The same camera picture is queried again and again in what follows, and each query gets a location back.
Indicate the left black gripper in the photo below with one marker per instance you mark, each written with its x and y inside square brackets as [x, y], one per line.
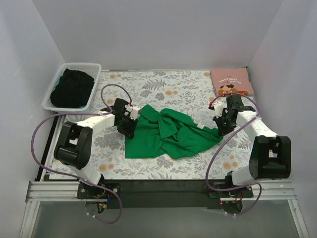
[129, 126]

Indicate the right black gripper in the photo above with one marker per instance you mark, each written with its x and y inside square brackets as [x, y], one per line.
[223, 123]

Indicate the green t shirt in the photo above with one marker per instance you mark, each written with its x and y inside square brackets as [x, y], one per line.
[169, 132]

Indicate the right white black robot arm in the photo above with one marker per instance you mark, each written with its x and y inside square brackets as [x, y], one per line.
[270, 154]

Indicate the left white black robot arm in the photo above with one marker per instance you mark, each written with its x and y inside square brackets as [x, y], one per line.
[74, 144]

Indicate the folded pink printed t shirt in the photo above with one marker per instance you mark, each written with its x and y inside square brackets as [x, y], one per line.
[227, 80]

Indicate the floral patterned table mat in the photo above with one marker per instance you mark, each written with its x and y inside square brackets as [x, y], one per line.
[188, 92]

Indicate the black clothes in basket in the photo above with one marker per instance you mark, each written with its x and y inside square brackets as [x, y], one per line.
[73, 89]

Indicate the white plastic laundry basket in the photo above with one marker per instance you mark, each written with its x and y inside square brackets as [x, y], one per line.
[92, 69]

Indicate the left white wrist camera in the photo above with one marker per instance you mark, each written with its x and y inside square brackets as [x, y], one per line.
[132, 112]

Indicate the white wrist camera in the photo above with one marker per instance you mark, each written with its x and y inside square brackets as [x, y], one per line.
[218, 108]
[132, 112]

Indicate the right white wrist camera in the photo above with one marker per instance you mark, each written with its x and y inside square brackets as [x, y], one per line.
[218, 108]

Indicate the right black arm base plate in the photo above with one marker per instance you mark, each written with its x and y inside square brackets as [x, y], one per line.
[234, 194]

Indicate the aluminium frame rail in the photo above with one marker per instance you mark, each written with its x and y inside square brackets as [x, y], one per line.
[156, 193]

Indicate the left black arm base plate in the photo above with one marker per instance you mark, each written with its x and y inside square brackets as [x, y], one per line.
[99, 191]

